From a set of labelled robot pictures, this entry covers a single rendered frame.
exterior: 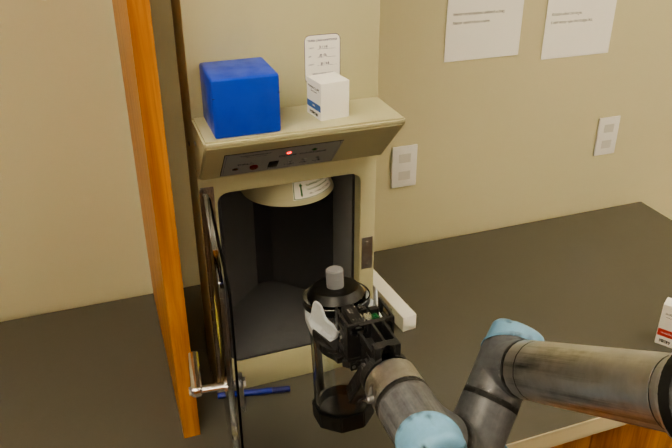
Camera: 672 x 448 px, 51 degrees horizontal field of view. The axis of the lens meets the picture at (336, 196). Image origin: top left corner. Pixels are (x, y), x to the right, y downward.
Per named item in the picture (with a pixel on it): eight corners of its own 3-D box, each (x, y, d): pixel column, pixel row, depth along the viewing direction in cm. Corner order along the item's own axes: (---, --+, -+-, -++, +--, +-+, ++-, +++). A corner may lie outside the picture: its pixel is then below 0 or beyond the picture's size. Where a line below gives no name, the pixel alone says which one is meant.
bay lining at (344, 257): (208, 291, 154) (193, 142, 138) (319, 270, 162) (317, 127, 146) (231, 360, 133) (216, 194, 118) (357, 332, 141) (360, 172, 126)
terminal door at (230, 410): (224, 379, 133) (206, 189, 115) (244, 511, 106) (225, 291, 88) (220, 379, 132) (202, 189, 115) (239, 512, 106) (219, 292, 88)
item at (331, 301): (300, 300, 114) (297, 263, 112) (353, 288, 117) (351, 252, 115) (318, 325, 106) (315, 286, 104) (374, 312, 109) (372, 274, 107)
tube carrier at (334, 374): (303, 398, 121) (293, 286, 114) (361, 383, 124) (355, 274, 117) (323, 435, 111) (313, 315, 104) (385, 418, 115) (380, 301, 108)
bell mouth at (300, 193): (231, 174, 138) (229, 148, 135) (316, 162, 143) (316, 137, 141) (252, 213, 123) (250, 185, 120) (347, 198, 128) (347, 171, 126)
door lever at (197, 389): (222, 356, 108) (220, 343, 107) (228, 398, 100) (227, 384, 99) (186, 362, 107) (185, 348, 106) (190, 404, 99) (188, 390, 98)
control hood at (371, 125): (195, 175, 115) (189, 117, 110) (377, 149, 125) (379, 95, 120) (208, 205, 105) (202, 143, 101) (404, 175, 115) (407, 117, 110)
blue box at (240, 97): (203, 118, 110) (198, 62, 106) (265, 110, 113) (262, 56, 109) (215, 140, 102) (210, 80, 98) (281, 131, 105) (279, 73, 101)
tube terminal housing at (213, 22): (196, 321, 157) (156, -36, 123) (332, 294, 167) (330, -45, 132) (217, 395, 136) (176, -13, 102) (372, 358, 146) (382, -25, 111)
